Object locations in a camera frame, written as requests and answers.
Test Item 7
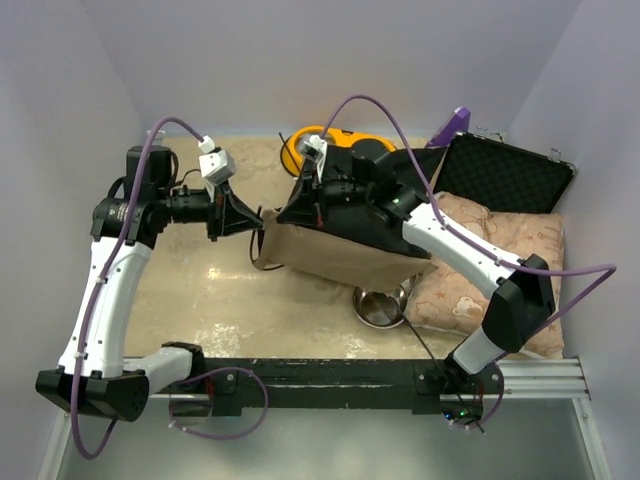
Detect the steel bowl front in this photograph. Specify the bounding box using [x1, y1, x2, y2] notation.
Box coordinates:
[352, 286, 408, 330]

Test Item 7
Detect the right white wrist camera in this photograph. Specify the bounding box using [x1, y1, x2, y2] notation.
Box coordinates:
[297, 134, 328, 166]

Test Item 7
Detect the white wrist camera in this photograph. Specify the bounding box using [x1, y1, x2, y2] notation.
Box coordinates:
[198, 135, 237, 187]
[297, 134, 328, 166]

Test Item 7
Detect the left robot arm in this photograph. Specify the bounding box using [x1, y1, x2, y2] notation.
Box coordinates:
[35, 146, 262, 422]

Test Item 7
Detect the black foam-lined case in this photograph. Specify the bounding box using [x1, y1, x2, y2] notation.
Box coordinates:
[434, 133, 576, 214]

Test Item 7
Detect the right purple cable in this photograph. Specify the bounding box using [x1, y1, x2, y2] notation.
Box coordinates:
[319, 94, 619, 430]

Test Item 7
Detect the pink patterned pillow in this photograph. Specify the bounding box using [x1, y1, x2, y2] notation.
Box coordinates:
[406, 192, 564, 336]

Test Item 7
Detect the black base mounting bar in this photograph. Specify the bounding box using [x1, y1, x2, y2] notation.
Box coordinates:
[161, 358, 504, 416]

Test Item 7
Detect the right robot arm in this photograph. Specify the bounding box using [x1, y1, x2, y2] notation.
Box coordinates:
[276, 139, 556, 393]

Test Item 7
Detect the beige pet tent fabric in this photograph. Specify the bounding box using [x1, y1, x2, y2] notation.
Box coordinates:
[251, 140, 436, 293]

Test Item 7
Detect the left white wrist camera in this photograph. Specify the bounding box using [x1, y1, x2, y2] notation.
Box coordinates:
[198, 135, 237, 187]

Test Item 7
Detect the yellow double bowl holder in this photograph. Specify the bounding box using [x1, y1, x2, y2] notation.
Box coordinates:
[279, 125, 397, 177]

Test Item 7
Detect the aluminium rail frame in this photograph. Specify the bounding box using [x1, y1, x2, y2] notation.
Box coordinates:
[37, 355, 612, 480]

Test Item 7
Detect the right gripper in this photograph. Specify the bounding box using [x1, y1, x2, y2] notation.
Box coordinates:
[279, 162, 375, 226]

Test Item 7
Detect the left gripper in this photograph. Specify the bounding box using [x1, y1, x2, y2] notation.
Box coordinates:
[160, 177, 263, 241]

